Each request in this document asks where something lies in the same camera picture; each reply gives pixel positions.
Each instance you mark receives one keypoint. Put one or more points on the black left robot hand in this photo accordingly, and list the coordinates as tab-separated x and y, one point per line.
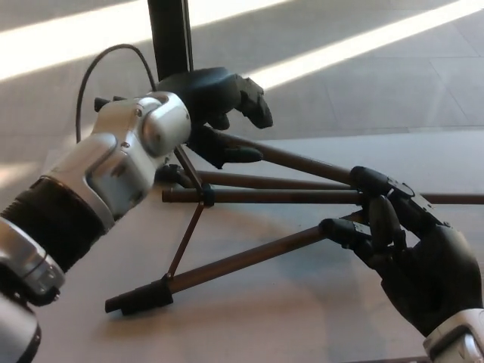
208	92

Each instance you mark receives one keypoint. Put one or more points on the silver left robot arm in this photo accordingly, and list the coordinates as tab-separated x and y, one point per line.
113	166

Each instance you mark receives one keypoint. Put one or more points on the black vertical post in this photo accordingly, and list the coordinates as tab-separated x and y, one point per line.
168	38

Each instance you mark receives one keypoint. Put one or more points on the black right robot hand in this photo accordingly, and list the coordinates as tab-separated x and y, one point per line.
435	272

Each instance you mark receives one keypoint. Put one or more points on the black and brown camera tripod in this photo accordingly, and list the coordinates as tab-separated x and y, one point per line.
264	196

